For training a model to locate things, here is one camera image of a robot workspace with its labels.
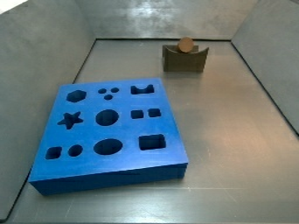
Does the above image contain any brown wooden cylinder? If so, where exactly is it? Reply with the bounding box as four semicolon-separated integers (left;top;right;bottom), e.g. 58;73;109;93
177;37;193;53

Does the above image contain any blue foam shape board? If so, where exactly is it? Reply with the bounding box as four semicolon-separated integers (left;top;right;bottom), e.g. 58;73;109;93
29;78;188;195

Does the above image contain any dark grey cradle stand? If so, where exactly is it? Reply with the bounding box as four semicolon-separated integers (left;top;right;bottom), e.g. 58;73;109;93
162;45;209;73

